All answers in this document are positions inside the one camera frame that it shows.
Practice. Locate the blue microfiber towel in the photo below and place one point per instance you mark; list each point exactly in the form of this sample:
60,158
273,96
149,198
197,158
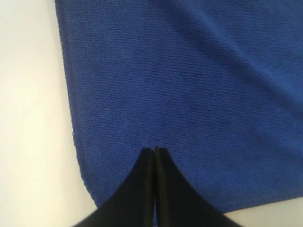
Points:
218,83

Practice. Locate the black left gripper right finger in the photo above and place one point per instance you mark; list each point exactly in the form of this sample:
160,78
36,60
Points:
177,202

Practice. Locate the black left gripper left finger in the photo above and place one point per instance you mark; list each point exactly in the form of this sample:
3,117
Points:
132,204

